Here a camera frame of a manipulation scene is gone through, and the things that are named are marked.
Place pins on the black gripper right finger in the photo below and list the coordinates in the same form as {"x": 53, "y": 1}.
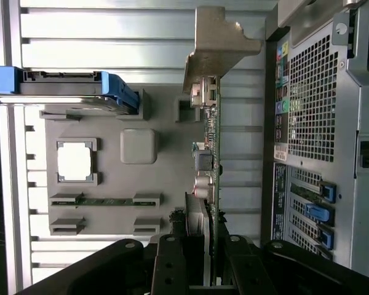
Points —
{"x": 249, "y": 270}

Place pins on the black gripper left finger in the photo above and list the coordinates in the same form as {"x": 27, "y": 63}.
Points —
{"x": 169, "y": 267}

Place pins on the blue card clip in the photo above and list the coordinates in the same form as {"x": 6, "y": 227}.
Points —
{"x": 316, "y": 212}
{"x": 326, "y": 239}
{"x": 327, "y": 192}

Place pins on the loose green RAM stick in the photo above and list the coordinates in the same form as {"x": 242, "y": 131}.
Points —
{"x": 110, "y": 202}

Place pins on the grey parts rack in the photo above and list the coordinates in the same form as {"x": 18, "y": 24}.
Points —
{"x": 110, "y": 172}

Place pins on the silver CPU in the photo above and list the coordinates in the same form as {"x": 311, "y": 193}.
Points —
{"x": 74, "y": 161}

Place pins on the open black PC case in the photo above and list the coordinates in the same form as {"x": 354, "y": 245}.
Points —
{"x": 319, "y": 107}

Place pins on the hard disk with blue carrier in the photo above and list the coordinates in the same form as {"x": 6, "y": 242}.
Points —
{"x": 58, "y": 90}

